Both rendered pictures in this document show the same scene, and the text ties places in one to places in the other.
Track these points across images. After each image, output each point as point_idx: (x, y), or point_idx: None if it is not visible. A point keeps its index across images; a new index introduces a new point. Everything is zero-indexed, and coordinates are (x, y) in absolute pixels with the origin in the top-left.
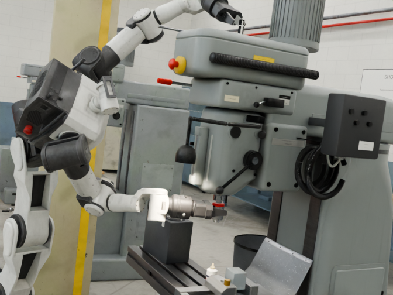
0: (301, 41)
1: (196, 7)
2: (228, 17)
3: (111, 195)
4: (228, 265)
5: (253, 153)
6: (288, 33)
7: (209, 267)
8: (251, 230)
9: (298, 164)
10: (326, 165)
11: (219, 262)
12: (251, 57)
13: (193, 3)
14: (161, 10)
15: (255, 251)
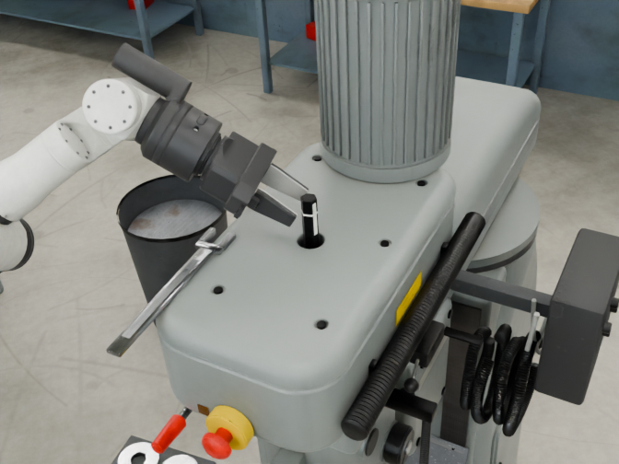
0: (434, 161)
1: (103, 133)
2: (274, 209)
3: None
4: (72, 196)
5: (404, 442)
6: (401, 155)
7: (45, 220)
8: (47, 75)
9: (479, 402)
10: (494, 342)
11: (52, 197)
12: (392, 320)
13: (87, 122)
14: (11, 200)
15: (176, 240)
